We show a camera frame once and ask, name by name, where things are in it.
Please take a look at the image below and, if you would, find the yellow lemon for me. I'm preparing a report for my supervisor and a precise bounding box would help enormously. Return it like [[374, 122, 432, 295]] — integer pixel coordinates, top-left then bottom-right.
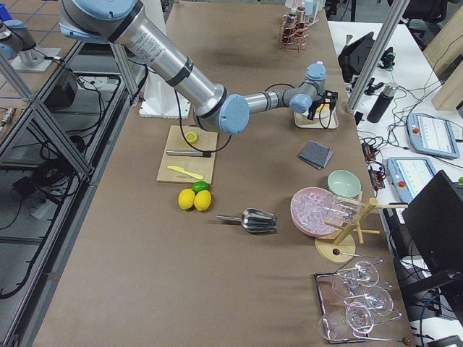
[[177, 188, 196, 210], [194, 190, 212, 212]]

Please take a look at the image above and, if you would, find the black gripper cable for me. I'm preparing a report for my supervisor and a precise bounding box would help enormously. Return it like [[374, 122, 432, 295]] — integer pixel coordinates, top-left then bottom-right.
[[173, 83, 336, 153]]

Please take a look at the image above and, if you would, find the yellow plastic knife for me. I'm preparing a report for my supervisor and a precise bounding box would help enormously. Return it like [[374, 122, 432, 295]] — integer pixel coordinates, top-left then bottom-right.
[[167, 166, 204, 180]]

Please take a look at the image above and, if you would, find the teach pendant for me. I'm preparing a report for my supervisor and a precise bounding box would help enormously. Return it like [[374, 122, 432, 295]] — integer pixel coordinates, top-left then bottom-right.
[[407, 113, 460, 159], [386, 157, 436, 203]]

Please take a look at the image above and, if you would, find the yellow lemon lower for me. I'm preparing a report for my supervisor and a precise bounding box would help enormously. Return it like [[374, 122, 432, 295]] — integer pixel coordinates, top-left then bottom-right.
[[194, 190, 212, 212]]

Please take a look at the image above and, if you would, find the clear glass on stand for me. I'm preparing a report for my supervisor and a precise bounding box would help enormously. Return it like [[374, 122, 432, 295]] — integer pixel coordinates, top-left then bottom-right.
[[321, 194, 363, 226]]

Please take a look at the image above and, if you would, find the black thermos bottle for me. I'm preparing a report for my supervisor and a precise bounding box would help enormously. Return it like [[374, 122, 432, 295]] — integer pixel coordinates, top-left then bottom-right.
[[367, 82, 399, 123]]

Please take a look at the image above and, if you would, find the teach pendant lower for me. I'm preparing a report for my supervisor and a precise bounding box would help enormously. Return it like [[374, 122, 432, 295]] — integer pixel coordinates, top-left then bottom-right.
[[386, 157, 436, 203]]

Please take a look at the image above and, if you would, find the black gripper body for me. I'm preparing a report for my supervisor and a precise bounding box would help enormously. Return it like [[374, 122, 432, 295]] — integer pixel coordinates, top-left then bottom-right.
[[307, 90, 339, 120]]

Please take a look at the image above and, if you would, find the wooden cup tree stand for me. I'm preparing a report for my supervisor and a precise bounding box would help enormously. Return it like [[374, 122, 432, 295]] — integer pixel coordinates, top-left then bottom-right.
[[315, 191, 408, 264]]

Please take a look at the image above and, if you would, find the mint green bowl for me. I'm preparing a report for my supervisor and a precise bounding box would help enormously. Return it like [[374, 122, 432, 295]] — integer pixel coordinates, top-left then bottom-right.
[[327, 170, 361, 198]]

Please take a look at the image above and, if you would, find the green lime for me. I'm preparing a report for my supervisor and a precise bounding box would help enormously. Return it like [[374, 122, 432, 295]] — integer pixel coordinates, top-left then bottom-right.
[[191, 181, 209, 194]]

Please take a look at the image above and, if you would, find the half lemon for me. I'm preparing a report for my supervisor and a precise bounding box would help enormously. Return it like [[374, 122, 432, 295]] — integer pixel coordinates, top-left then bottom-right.
[[185, 132, 198, 144]]

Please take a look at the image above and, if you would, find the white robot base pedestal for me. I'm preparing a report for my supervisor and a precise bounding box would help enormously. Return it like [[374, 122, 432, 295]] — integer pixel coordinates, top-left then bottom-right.
[[138, 0, 195, 119]]

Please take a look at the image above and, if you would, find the wine glass lower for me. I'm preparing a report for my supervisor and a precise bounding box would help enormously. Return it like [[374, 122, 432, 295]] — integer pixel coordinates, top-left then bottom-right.
[[318, 302, 374, 343]]

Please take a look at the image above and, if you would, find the black framed mirror tray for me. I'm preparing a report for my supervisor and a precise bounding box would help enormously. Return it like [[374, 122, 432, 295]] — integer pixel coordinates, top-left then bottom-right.
[[314, 273, 362, 344]]

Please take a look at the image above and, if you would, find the wine glass middle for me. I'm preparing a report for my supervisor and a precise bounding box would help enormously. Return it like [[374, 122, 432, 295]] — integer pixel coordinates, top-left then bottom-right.
[[343, 286, 394, 316]]

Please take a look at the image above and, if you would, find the bamboo cutting board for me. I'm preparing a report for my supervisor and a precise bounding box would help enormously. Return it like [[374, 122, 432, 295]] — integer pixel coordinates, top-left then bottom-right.
[[156, 125, 218, 184]]

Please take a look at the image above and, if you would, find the copper wire bottle rack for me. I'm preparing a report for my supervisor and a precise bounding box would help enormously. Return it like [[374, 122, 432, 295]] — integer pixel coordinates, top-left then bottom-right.
[[278, 13, 310, 52]]

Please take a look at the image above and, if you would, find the grey folded cloth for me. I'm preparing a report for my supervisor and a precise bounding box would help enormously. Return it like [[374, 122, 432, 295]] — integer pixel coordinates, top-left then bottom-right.
[[298, 141, 334, 170]]

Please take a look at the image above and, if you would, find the cream rabbit tray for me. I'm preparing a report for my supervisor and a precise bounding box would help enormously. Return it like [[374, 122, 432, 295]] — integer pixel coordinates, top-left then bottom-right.
[[294, 108, 339, 129]]

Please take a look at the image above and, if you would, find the metal ice scoop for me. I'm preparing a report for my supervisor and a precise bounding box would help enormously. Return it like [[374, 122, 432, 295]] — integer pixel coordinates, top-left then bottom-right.
[[216, 208, 277, 234]]

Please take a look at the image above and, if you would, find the teach pendant upper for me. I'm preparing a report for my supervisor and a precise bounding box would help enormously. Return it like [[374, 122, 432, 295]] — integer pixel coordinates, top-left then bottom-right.
[[407, 113, 460, 159]]

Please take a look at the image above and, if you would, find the bottle lying in rack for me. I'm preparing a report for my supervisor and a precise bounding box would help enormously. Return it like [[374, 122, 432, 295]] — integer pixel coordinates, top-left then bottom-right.
[[281, 8, 296, 40]]

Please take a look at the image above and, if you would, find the wine glass upper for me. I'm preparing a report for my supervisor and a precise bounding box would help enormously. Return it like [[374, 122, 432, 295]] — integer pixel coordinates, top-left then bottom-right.
[[331, 261, 379, 297]]

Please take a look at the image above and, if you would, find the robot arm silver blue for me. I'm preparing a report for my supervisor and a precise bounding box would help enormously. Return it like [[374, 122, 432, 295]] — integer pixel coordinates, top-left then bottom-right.
[[59, 1, 326, 135]]

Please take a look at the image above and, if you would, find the black monitor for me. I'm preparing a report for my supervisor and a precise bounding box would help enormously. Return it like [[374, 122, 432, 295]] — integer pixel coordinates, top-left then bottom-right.
[[403, 170, 462, 280]]

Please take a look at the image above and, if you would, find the wine glass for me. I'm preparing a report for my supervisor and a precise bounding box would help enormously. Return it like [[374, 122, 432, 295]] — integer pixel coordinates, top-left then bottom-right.
[[331, 261, 379, 297], [318, 302, 374, 343], [343, 286, 394, 316]]

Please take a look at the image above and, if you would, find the aluminium frame post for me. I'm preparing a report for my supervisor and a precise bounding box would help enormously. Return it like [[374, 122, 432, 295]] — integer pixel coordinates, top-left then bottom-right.
[[345, 0, 409, 113]]

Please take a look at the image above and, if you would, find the yellow lemon upper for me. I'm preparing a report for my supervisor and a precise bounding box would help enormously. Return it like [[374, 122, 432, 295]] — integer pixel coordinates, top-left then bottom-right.
[[177, 188, 196, 210]]

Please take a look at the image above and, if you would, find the pink bowl of ice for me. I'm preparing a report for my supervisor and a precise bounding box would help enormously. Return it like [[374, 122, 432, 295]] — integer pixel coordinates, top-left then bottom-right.
[[290, 187, 336, 238]]

